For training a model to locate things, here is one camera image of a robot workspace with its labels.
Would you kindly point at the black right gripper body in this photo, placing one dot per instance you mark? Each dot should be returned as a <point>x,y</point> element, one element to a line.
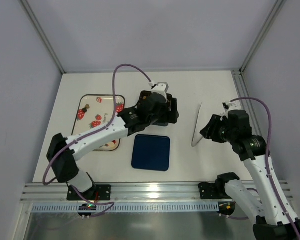
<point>218,130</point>

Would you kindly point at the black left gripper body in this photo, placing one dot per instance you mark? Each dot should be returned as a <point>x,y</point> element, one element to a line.
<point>171,114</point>

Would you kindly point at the silver metal tongs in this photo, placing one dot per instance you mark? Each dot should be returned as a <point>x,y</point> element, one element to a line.
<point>199,125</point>

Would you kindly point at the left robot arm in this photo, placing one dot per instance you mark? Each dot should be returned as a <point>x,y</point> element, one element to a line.
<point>64,152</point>

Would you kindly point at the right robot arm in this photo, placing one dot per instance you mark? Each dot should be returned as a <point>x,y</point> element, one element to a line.
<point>270,213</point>

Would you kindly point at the navy blue chocolate tin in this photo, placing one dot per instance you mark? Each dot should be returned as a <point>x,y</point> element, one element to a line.
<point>151,107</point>

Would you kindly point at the white oval chocolate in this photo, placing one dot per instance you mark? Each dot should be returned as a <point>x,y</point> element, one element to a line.
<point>113,143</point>

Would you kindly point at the navy blue tin lid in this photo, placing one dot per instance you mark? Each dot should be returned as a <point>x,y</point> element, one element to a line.
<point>151,152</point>

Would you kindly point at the right controller board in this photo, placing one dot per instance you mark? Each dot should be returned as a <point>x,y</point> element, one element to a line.
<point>226,208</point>

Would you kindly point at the controller board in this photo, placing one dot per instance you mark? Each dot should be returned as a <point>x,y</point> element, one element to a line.
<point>226,208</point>
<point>87,211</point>

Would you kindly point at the white strawberry print tray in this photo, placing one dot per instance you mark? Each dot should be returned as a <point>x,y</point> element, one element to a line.
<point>100,111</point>

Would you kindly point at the left controller board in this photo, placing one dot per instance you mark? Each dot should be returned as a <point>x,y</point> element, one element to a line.
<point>87,211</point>

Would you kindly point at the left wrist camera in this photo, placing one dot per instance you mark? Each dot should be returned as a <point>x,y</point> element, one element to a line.
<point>160,88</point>

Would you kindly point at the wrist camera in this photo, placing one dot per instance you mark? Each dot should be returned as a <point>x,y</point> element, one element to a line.
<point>160,88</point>
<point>229,106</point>

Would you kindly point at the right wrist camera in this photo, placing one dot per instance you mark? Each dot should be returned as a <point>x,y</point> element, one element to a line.
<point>229,106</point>

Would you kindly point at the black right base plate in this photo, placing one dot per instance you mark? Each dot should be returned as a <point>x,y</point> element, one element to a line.
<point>210,191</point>

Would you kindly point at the slotted grey cable duct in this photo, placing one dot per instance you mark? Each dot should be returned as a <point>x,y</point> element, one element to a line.
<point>130,207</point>

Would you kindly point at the right aluminium frame post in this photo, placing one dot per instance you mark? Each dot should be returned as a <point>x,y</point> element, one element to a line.
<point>266,27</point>

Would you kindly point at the aluminium frame post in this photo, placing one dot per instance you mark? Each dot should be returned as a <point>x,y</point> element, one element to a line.
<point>266,27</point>
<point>41,33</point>

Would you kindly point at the aluminium mounting rail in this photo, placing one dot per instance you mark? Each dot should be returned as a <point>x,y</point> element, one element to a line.
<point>118,192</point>

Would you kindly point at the left aluminium frame post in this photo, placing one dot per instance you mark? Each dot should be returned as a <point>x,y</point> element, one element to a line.
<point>41,33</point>

